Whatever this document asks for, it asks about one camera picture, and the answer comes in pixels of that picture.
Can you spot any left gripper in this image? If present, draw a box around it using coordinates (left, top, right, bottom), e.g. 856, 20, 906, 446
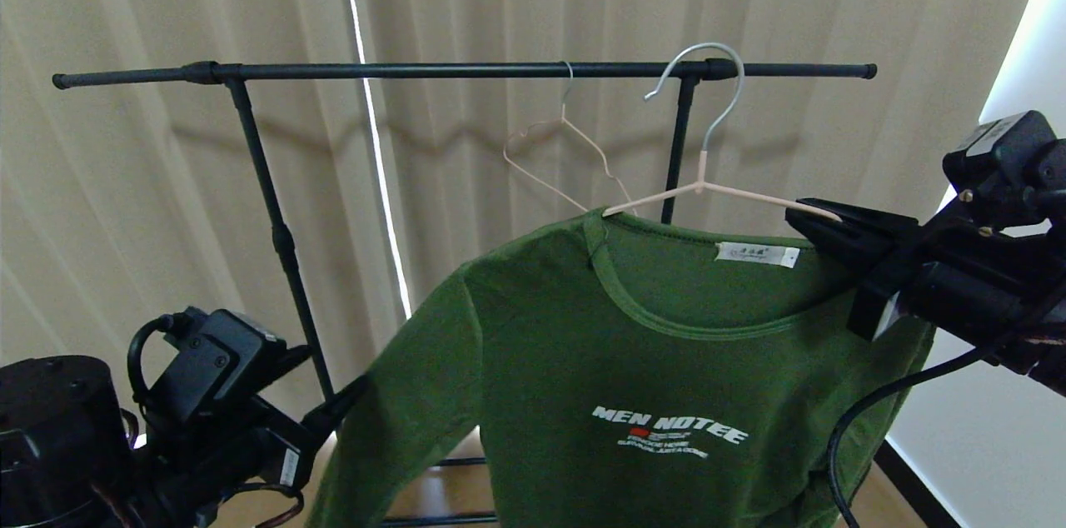
125, 374, 371, 528

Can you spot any green long-sleeved shirt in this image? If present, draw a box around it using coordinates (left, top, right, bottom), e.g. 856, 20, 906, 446
304, 207, 938, 528

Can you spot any black clothes rack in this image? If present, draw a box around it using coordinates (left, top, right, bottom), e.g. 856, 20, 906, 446
52, 57, 878, 528

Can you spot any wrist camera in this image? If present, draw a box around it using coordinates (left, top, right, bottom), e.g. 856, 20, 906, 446
127, 307, 291, 429
943, 110, 1066, 233

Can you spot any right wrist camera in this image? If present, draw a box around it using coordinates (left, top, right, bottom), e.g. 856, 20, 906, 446
943, 110, 1066, 233

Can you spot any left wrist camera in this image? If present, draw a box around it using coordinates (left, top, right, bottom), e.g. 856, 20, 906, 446
127, 307, 291, 429

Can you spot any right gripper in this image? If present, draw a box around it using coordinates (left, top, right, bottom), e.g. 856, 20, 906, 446
785, 197, 1066, 354

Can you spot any pink clothes hanger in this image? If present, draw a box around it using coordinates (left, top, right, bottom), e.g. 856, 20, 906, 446
502, 62, 638, 217
601, 42, 842, 222

